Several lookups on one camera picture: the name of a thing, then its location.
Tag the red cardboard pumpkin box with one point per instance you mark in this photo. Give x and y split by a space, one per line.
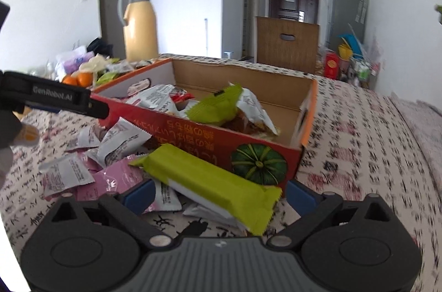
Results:
289 101

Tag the middle orange mandarin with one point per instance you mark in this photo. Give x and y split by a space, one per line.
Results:
70 80

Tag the red gift box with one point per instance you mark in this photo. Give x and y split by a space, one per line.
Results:
331 66

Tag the grey refrigerator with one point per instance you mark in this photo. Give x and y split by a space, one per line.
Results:
345 17

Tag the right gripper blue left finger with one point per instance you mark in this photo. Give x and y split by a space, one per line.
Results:
140 197

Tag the wire storage rack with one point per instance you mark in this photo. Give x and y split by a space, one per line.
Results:
363 73

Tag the orange mandarin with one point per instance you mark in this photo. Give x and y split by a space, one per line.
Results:
85 79
70 80

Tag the right orange mandarin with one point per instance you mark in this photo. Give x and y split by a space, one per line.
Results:
85 79

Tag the white orange cracker bag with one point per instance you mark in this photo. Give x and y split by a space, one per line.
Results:
251 117

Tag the patterned fabric runner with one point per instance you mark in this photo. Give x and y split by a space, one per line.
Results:
424 121

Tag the small green snack packet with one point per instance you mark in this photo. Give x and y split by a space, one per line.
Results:
108 77

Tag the brown woven chair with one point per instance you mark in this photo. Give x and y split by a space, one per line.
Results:
287 43

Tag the pink snack bag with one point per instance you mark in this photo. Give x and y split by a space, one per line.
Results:
118 178

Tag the white front snack packet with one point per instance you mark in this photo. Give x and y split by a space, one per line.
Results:
63 174

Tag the red white snack bag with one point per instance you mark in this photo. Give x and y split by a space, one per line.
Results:
164 98

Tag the purple tissue pack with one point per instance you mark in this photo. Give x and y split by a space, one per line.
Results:
69 62

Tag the long green snack pack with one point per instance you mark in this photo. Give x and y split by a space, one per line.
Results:
221 191

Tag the black bag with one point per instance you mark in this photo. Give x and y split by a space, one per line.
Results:
100 46

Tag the yellow thermos jug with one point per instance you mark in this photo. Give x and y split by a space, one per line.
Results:
139 29

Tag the green snack bag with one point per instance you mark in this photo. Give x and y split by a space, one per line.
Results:
217 108

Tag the white packets by jug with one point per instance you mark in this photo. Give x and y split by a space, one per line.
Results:
125 66

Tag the small white snack packet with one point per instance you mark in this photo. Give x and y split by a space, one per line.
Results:
88 137

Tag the blue plastic dustpan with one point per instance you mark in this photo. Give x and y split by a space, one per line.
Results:
352 42

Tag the cream fabric flower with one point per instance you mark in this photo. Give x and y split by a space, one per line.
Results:
94 65

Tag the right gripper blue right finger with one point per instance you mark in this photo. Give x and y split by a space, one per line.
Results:
301 198

